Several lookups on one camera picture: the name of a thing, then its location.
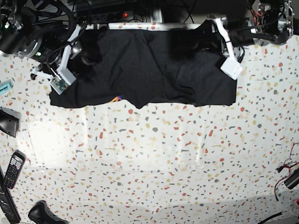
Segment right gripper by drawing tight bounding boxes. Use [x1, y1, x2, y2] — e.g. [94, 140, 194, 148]
[31, 24, 100, 81]

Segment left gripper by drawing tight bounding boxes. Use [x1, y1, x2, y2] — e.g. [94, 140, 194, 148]
[192, 18, 252, 60]

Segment black T-shirt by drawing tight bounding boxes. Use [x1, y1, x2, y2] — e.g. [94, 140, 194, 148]
[49, 23, 237, 108]

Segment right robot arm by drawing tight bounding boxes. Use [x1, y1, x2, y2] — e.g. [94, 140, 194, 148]
[0, 0, 102, 81]

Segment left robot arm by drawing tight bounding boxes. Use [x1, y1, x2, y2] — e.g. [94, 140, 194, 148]
[189, 0, 294, 61]

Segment grey power strip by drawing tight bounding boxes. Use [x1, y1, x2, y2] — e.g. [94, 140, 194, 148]
[78, 11, 134, 24]

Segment turquoise highlighter marker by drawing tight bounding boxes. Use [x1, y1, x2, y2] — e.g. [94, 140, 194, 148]
[0, 80, 13, 96]

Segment long black flat bar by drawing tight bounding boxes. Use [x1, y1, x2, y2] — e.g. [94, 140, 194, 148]
[0, 167, 21, 224]

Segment black game controller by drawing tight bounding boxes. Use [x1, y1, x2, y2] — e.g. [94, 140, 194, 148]
[28, 201, 66, 224]

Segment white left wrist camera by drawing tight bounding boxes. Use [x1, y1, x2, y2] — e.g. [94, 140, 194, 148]
[220, 57, 243, 80]

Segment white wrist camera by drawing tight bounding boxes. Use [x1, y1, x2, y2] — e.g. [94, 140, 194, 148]
[220, 57, 243, 80]
[51, 69, 76, 95]

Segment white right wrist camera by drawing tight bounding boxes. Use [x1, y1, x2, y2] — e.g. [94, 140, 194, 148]
[51, 69, 76, 95]

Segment black plastic handle piece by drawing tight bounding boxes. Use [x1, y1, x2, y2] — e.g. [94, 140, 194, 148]
[0, 109, 19, 137]

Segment black cordless phone handset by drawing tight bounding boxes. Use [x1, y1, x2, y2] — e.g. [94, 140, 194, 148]
[4, 150, 26, 189]

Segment black cable at bottom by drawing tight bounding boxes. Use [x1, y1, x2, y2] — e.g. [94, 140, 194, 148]
[257, 212, 283, 224]

